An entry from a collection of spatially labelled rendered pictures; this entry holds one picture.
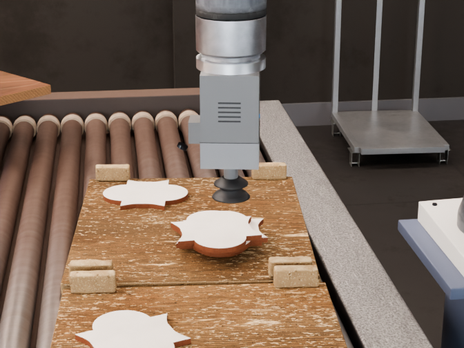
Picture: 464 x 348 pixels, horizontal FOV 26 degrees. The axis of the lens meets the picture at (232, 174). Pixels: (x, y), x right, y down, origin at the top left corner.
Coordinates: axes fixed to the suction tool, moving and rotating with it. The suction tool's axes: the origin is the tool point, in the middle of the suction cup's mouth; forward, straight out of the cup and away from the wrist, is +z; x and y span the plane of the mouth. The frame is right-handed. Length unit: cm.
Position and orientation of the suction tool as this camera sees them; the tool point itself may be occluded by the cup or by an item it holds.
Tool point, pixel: (230, 196)
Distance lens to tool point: 113.6
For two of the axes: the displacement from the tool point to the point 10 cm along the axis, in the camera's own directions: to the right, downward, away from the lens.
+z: 0.0, 9.4, 3.4
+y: -0.4, 3.4, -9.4
